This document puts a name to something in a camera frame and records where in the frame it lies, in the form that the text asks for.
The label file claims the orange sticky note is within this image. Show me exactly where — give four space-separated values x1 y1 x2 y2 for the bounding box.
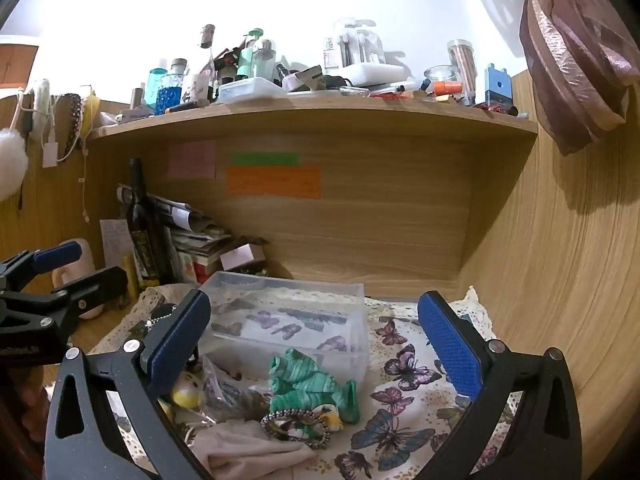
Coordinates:
227 166 322 199

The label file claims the clear acrylic organizer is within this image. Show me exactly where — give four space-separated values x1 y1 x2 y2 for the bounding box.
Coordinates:
324 17 389 69

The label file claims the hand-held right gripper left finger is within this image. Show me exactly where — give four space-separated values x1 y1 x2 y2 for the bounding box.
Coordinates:
44 289 217 480

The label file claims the white flat tray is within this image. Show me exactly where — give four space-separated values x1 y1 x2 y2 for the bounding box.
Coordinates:
344 62 417 89

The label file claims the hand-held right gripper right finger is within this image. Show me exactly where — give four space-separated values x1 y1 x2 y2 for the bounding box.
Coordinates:
417 290 584 480

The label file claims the yellow tube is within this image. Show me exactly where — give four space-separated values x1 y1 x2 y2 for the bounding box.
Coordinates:
122 255 139 302

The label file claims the pink sticky note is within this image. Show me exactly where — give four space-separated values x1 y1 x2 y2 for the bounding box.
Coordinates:
168 141 217 179

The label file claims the blue patterned glass bottle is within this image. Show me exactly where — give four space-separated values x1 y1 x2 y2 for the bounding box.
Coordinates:
154 58 191 116

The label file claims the dark glass wine bottle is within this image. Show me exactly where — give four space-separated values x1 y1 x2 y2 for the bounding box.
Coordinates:
125 157 162 285

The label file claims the clear plastic storage box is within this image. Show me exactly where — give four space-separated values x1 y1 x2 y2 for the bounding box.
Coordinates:
197 271 372 382

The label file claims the beige soft cloth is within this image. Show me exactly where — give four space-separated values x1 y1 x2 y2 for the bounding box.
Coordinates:
187 420 318 480

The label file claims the yellow headband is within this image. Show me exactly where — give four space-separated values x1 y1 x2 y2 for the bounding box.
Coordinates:
82 90 97 135

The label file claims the beige rounded container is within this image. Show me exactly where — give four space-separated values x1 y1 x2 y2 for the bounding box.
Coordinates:
52 237 107 320

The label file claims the dark beaded headband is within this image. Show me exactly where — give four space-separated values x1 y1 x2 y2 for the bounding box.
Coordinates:
61 92 84 160

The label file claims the green ruffled scrunchie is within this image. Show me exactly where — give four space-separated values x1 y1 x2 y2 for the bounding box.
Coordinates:
267 347 362 426

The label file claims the white handwritten paper note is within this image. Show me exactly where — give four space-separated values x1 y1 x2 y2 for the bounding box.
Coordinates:
99 218 132 281

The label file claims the clear bag with dark item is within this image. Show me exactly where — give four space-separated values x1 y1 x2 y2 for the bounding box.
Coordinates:
199 355 273 423

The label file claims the white plastic tray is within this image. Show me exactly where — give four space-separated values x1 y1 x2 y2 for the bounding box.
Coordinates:
217 77 289 105

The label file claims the blue box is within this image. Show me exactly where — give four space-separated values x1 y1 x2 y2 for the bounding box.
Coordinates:
483 62 514 109

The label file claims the small brown white box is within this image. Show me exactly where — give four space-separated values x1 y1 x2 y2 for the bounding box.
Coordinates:
219 241 269 275

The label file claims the tall clear bottle dark cap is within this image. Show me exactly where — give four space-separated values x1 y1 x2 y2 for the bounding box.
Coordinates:
199 24 220 102

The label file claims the brown striped hanging cloth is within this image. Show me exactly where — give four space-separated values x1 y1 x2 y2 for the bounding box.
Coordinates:
440 0 640 157

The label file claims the beaded floral hair tie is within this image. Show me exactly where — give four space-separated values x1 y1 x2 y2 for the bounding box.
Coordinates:
260 407 335 451

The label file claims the yellow plush keychain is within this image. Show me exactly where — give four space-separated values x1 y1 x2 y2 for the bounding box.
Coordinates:
171 372 205 410

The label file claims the stack of books and magazines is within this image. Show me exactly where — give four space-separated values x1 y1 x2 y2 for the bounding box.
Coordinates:
117 184 236 287

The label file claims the green sticky note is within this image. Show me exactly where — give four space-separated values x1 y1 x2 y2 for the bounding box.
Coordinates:
232 152 300 166

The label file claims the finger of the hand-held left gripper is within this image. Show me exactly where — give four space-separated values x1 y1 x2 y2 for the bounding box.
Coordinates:
0 266 129 356
0 241 84 292

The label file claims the round glass jar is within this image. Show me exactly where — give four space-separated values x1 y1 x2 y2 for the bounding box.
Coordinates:
424 65 463 98

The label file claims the white fluffy ball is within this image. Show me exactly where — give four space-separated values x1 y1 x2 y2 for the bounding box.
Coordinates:
0 129 30 202

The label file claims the mint green pump bottle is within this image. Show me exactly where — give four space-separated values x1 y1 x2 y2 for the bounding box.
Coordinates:
236 27 265 81

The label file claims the wooden shelf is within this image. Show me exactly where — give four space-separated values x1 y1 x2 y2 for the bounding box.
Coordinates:
86 102 540 287

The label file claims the clear frosted bottle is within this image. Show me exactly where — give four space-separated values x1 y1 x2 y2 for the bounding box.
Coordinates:
253 38 278 82

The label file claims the white fluffy headband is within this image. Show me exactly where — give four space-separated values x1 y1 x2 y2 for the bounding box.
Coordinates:
30 78 54 139

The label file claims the tall clear cylinder container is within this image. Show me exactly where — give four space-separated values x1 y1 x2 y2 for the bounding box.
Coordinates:
446 39 482 107

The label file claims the wooden cabinet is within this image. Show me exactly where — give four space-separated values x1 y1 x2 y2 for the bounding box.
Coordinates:
0 35 40 87

